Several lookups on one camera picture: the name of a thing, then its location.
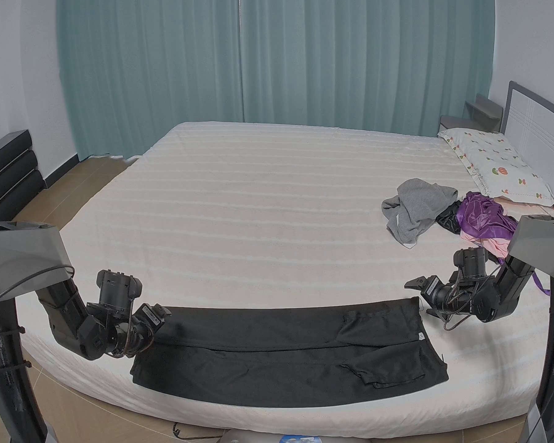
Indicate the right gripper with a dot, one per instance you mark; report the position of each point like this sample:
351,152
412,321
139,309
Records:
443,302

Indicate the black T-shirt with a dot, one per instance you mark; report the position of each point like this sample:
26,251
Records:
281,362

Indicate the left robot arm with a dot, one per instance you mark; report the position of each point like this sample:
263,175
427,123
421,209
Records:
69,312

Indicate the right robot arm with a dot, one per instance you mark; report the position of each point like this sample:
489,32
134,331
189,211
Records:
540,242

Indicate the bed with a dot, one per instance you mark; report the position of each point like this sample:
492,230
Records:
267,201

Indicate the pink garment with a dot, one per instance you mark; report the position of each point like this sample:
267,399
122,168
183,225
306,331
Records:
482,245

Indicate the black shiny garment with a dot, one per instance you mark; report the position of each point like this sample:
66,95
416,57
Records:
450,219

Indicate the purple satin garment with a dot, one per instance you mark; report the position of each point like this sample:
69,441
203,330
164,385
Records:
482,217

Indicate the grey knit garment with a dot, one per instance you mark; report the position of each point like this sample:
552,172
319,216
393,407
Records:
415,206

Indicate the pale pink pillow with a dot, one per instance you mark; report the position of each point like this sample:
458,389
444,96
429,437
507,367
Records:
531,208

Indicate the white printed pillow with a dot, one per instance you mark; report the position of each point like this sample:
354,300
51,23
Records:
498,164

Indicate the grey bedside table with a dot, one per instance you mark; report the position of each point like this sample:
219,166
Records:
471,113

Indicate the blue-green curtain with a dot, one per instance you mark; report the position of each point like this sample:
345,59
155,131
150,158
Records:
364,53
147,62

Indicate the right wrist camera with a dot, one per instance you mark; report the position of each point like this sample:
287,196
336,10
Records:
427,285

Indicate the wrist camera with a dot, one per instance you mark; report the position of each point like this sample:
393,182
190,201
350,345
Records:
427,285
156,315

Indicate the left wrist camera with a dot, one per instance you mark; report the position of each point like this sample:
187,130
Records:
156,315

